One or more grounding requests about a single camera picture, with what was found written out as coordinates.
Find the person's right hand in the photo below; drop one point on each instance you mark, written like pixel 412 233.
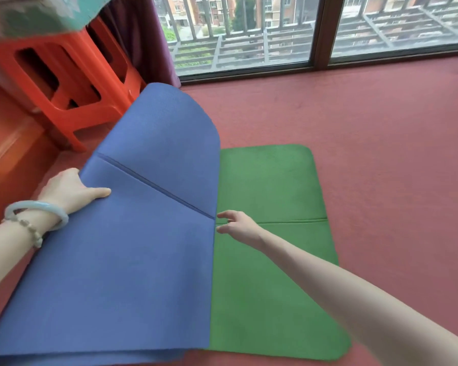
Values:
pixel 246 228

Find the person's left hand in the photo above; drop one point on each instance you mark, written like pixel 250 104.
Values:
pixel 63 188

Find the person's right fingers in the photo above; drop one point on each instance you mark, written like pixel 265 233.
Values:
pixel 229 215

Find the person's left thumb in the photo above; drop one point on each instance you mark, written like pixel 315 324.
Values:
pixel 97 193

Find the blue and green folding mat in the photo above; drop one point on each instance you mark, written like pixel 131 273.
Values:
pixel 137 255

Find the person's right forearm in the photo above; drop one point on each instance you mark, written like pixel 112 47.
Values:
pixel 358 301

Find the person's left forearm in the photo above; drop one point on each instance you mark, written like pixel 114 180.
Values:
pixel 11 247

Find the pale jade bangle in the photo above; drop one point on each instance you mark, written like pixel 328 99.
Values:
pixel 63 217

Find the orange plastic stool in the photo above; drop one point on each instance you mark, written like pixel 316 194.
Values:
pixel 84 72

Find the dark purple curtain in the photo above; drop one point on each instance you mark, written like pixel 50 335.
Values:
pixel 145 38

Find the grey balcony railing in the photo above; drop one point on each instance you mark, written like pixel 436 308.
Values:
pixel 252 45

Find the teal patterned cloth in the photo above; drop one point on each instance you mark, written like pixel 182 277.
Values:
pixel 34 13

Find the brown window frame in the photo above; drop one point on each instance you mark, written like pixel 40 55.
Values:
pixel 324 30

